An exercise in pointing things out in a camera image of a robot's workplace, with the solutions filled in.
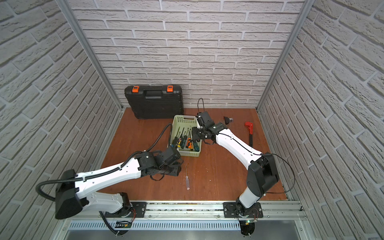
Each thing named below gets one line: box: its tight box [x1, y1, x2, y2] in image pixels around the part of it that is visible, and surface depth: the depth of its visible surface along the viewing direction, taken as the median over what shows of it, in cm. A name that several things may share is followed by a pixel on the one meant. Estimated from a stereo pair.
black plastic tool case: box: [124, 85, 184, 120], surface depth 97 cm
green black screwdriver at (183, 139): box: [180, 127, 188, 149], surface depth 99 cm
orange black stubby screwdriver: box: [186, 137, 192, 149], surface depth 97 cm
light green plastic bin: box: [169, 115, 202, 157], surface depth 102 cm
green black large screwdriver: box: [193, 142, 200, 152], surface depth 96 cm
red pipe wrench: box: [245, 121, 254, 148], surface depth 109 cm
